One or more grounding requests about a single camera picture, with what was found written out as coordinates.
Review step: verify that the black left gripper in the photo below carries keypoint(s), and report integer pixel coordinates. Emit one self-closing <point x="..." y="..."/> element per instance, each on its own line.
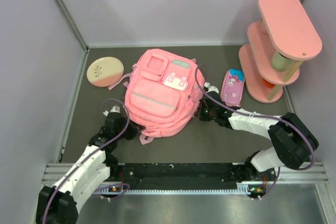
<point x="134" y="130"/>

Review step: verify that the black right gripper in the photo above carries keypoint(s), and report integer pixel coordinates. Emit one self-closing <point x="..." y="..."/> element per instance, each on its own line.
<point x="200" y="114"/>

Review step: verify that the pink cartoon pencil case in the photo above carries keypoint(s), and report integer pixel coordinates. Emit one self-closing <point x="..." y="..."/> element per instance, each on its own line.
<point x="232" y="87"/>

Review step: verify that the pink student backpack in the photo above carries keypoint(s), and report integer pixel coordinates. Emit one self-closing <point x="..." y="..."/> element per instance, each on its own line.
<point x="163" y="93"/>

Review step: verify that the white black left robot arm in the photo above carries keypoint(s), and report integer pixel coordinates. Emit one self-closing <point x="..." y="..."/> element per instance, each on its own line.
<point x="63" y="201"/>

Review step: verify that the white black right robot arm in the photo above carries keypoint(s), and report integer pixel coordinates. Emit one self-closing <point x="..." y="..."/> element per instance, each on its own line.
<point x="293" y="145"/>

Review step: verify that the cream and pink plate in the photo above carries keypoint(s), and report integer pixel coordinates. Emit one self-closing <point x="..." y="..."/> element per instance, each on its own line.
<point x="105" y="71"/>

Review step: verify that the orange bowl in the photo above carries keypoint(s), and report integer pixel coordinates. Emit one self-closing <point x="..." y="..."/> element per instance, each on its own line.
<point x="267" y="84"/>

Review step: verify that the pale green cup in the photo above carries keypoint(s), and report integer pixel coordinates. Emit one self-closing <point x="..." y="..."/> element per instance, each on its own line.
<point x="280" y="63"/>

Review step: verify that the pink three-tier wooden shelf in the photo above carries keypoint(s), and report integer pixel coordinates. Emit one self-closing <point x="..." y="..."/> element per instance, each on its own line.
<point x="284" y="27"/>

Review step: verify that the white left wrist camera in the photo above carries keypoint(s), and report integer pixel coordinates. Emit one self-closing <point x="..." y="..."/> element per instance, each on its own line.
<point x="114" y="109"/>

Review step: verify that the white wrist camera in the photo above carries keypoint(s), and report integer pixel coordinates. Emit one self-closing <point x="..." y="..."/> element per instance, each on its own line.
<point x="210" y="88"/>
<point x="114" y="109"/>

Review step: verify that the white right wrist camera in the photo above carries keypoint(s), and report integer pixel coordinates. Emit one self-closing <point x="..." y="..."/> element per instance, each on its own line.
<point x="210" y="88"/>

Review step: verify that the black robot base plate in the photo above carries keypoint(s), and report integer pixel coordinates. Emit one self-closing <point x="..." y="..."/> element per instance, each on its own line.
<point x="187" y="176"/>

